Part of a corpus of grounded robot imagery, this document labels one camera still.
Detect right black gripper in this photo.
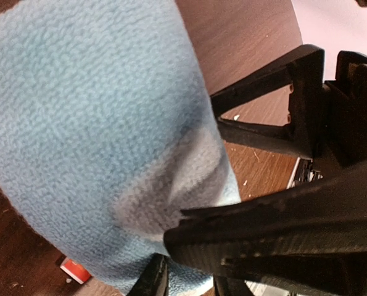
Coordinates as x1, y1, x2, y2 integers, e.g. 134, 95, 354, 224
210, 44, 367, 167

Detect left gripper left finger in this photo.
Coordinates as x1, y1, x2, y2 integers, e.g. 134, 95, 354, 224
127, 254, 168, 296

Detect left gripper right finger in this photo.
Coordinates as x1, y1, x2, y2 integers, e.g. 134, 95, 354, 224
164, 161, 367, 295

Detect blue patterned towel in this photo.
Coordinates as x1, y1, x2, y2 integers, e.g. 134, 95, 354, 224
0, 1, 241, 294

